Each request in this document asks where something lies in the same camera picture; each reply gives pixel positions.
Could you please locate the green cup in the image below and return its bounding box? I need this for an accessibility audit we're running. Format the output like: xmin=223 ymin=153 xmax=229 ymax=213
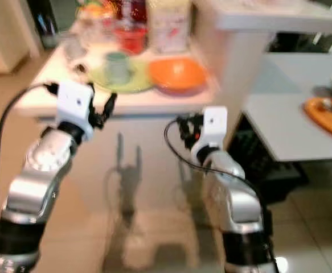
xmin=105 ymin=51 xmax=132 ymax=85

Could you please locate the green plate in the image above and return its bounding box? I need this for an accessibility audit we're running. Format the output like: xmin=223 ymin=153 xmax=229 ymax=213
xmin=89 ymin=59 xmax=154 ymax=94

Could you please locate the white kitchen counter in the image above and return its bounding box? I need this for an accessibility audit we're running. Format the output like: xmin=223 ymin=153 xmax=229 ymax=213
xmin=13 ymin=0 xmax=332 ymax=217

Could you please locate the orange bowl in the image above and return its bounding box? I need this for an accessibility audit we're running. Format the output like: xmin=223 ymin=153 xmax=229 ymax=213
xmin=147 ymin=56 xmax=207 ymax=94

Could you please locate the clear drinking glass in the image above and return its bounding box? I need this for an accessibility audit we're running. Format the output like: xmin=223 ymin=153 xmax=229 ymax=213
xmin=62 ymin=34 xmax=88 ymax=62

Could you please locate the red bowl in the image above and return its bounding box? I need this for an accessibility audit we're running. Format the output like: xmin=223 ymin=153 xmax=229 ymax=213
xmin=113 ymin=26 xmax=148 ymax=55

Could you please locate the clear glass jar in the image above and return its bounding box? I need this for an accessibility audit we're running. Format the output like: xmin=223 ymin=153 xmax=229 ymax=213
xmin=81 ymin=17 xmax=114 ymax=47

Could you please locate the black crate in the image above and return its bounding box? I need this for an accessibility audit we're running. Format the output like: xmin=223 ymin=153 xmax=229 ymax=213
xmin=227 ymin=114 xmax=310 ymax=202

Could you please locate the grey dining table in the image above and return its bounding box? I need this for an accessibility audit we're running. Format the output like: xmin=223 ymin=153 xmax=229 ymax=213
xmin=243 ymin=53 xmax=332 ymax=162

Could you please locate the white printed box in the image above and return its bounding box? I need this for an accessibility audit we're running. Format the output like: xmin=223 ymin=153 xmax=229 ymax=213
xmin=147 ymin=0 xmax=192 ymax=54

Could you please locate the red packet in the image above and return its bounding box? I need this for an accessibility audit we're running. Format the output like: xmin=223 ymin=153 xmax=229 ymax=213
xmin=112 ymin=0 xmax=149 ymax=27

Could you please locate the orange fruit pack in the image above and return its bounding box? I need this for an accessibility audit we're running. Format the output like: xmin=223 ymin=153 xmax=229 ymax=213
xmin=77 ymin=0 xmax=116 ymax=20

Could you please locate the black appliance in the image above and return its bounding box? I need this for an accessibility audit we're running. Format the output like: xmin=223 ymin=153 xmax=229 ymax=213
xmin=26 ymin=0 xmax=82 ymax=49

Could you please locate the white cabinet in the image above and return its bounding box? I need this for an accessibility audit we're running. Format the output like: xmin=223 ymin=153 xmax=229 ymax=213
xmin=0 ymin=0 xmax=42 ymax=75

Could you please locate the orange plate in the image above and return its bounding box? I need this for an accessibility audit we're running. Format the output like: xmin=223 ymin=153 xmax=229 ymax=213
xmin=302 ymin=97 xmax=332 ymax=142

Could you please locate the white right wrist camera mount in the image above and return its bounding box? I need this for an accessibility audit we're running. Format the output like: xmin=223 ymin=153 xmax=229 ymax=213
xmin=191 ymin=106 xmax=228 ymax=163

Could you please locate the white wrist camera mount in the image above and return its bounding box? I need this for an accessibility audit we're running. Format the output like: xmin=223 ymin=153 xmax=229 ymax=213
xmin=56 ymin=80 xmax=95 ymax=142
xmin=191 ymin=106 xmax=228 ymax=163

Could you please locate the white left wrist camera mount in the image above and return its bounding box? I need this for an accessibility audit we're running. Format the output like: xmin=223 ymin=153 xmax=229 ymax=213
xmin=56 ymin=80 xmax=95 ymax=142

